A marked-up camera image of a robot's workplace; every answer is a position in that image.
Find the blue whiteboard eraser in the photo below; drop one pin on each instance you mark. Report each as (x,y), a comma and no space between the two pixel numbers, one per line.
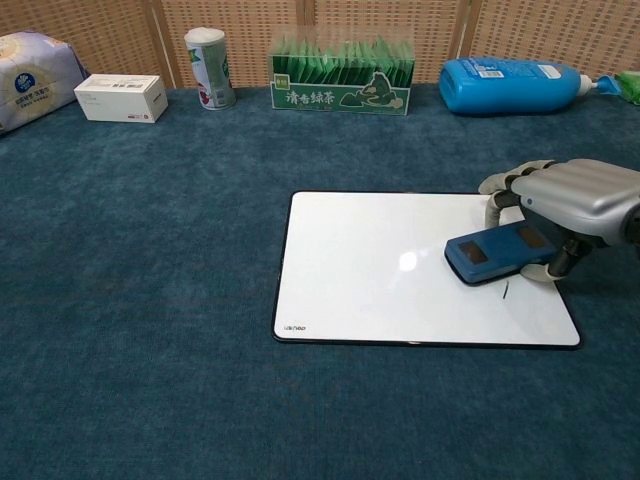
(500,252)

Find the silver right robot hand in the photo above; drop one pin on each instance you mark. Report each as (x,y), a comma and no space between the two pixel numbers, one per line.
(580,192)

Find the tissue paper pack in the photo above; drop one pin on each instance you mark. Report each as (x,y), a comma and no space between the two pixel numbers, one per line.
(30,80)

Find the bamboo folding screen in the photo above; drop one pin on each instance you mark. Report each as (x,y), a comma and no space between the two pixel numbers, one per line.
(125,35)

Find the white cardboard box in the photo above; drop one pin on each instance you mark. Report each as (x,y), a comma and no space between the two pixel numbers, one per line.
(117,97)

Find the blue detergent pump bottle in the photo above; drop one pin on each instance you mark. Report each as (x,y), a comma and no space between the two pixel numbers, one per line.
(505,87)

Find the green wet wipes pack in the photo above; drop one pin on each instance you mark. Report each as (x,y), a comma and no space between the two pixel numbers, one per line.
(631,87)

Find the green can with white lid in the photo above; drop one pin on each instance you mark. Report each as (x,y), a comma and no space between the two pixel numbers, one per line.
(210,70)

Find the green tea bag box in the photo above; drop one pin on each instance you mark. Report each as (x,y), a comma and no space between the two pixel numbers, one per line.
(340,85)

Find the teal table mat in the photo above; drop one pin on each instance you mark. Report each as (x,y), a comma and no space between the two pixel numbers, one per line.
(150,250)

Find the white whiteboard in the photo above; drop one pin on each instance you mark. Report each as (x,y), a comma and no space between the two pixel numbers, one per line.
(360,270)

